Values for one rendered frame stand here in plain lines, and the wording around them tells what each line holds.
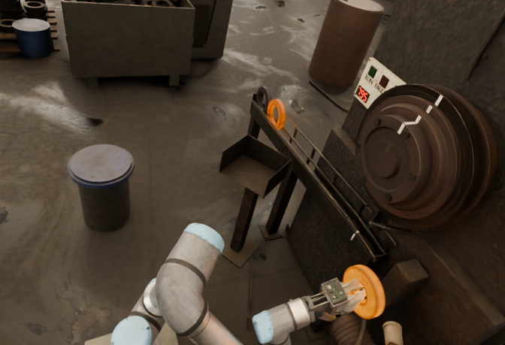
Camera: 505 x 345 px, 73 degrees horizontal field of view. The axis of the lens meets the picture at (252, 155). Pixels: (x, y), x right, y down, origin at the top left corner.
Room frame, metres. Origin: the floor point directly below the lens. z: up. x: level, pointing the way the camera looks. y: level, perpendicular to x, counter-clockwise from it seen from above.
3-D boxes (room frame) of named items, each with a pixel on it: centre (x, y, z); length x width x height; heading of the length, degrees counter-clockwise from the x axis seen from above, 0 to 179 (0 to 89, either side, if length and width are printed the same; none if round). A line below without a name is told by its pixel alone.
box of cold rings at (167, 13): (3.03, 1.43, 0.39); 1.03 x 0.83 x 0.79; 123
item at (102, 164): (1.25, 0.76, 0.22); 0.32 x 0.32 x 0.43
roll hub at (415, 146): (0.92, -0.43, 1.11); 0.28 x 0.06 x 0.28; 29
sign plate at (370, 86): (1.32, -0.44, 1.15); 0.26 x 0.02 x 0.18; 29
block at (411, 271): (0.77, -0.64, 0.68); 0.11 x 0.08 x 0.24; 119
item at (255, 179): (1.26, -0.02, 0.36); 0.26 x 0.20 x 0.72; 64
